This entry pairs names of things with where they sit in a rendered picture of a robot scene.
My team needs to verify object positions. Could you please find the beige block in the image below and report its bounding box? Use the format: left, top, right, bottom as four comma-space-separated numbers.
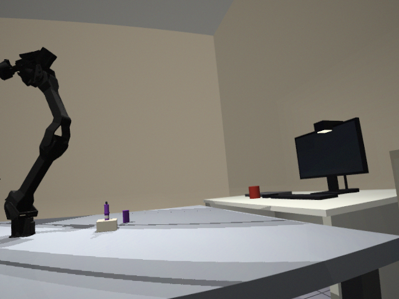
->
96, 218, 118, 232

